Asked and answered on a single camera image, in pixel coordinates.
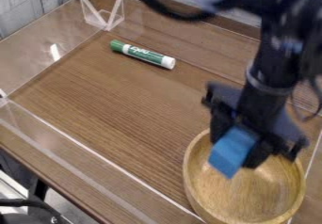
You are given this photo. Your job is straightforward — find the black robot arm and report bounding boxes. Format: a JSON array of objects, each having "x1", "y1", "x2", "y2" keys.
[{"x1": 141, "y1": 0, "x2": 322, "y2": 171}]

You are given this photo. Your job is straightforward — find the black table leg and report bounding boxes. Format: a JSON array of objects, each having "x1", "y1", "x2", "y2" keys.
[{"x1": 34, "y1": 179, "x2": 50, "y2": 200}]

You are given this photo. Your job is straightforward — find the black cable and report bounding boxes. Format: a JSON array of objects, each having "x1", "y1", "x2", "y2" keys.
[{"x1": 0, "y1": 198, "x2": 65, "y2": 224}]

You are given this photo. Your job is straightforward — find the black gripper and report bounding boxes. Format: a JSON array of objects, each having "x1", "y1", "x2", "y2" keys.
[{"x1": 202, "y1": 82, "x2": 311, "y2": 168}]

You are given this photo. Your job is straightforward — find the clear acrylic tray wall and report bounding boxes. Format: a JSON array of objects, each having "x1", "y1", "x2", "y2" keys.
[{"x1": 0, "y1": 0, "x2": 322, "y2": 224}]

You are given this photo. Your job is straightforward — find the blue rectangular block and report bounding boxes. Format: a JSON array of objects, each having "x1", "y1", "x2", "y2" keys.
[{"x1": 208, "y1": 126, "x2": 260, "y2": 179}]

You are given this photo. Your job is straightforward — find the brown wooden bowl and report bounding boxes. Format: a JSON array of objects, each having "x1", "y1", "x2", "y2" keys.
[{"x1": 184, "y1": 130, "x2": 307, "y2": 224}]

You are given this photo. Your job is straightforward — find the green white marker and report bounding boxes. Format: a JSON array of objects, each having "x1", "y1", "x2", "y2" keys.
[{"x1": 110, "y1": 40, "x2": 177, "y2": 70}]

